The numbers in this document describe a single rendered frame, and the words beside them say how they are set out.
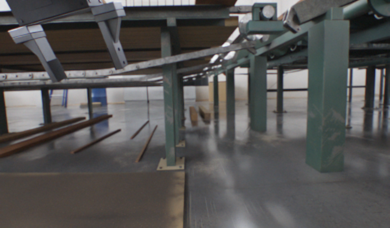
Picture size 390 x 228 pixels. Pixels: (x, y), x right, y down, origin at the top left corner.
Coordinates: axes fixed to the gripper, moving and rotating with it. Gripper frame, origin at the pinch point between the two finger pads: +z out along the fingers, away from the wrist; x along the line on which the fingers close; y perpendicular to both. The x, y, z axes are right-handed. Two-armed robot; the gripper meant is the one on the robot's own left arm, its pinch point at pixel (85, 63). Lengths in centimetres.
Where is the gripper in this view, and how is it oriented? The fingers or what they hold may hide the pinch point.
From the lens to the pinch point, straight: 40.7
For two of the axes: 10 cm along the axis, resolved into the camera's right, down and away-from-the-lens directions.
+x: -9.8, 1.4, 1.6
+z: 2.0, 8.7, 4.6
